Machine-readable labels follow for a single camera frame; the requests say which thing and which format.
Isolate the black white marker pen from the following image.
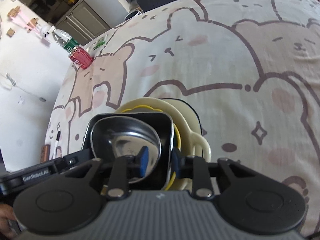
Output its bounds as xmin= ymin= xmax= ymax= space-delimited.
xmin=52 ymin=131 xmax=61 ymax=159

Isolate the bear pattern tablecloth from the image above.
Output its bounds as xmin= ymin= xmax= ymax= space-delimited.
xmin=45 ymin=0 xmax=319 ymax=236

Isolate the green snack packet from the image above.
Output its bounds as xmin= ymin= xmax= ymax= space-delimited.
xmin=93 ymin=36 xmax=107 ymax=50

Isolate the grey waste bin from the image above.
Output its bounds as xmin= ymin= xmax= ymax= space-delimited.
xmin=124 ymin=10 xmax=141 ymax=21

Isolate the left hand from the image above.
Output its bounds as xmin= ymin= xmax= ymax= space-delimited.
xmin=0 ymin=203 xmax=16 ymax=239

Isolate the cream ceramic handled bowl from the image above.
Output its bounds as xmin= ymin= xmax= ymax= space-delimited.
xmin=113 ymin=97 xmax=212 ymax=191

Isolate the rectangular stainless steel tray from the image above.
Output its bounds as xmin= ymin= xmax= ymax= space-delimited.
xmin=82 ymin=112 xmax=174 ymax=190

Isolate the red soda can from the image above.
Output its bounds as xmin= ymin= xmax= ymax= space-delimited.
xmin=69 ymin=46 xmax=94 ymax=69

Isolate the green label water bottle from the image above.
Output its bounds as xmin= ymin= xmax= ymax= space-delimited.
xmin=47 ymin=26 xmax=80 ymax=53

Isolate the small steel oval dish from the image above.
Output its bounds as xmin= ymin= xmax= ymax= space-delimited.
xmin=90 ymin=115 xmax=162 ymax=183

